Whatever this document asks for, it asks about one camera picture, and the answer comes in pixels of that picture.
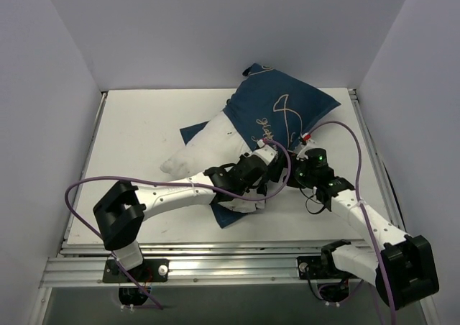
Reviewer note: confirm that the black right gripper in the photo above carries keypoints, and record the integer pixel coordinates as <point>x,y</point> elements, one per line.
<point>292,178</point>

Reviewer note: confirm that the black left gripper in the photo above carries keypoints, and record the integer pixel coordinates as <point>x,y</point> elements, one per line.
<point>259,170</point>

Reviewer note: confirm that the white pillow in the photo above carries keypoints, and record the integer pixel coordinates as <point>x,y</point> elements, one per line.
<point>208,144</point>

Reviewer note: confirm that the blue embroidered pillowcase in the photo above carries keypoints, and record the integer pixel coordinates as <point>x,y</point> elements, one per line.
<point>274,105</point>

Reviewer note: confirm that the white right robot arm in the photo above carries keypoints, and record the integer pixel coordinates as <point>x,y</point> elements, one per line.
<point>401,267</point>

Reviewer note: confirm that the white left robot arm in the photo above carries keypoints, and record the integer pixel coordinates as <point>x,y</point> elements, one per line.
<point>121,211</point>

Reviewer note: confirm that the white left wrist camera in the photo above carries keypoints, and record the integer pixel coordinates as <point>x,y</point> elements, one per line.
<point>265,152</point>

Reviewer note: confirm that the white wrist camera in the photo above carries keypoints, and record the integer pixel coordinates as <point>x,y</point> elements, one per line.
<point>305,142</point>
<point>265,152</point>

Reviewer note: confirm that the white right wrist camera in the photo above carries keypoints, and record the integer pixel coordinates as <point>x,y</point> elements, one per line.
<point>305,142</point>

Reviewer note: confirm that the aluminium right side rail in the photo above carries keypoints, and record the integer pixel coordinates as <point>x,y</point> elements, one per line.
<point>384,183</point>

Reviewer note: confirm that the aluminium rail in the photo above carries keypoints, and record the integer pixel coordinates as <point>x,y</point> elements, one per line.
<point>247,263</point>
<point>384,183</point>
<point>83,172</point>

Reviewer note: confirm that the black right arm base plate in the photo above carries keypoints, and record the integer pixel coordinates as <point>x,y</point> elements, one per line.
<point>311,266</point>

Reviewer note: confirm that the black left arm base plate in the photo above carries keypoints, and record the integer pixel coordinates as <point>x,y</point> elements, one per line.
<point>150,271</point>

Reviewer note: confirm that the aluminium left side rail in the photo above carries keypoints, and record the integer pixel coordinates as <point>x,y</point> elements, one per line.
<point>83,172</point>

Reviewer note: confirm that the aluminium front rail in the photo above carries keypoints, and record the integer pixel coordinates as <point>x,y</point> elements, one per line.
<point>247,263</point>

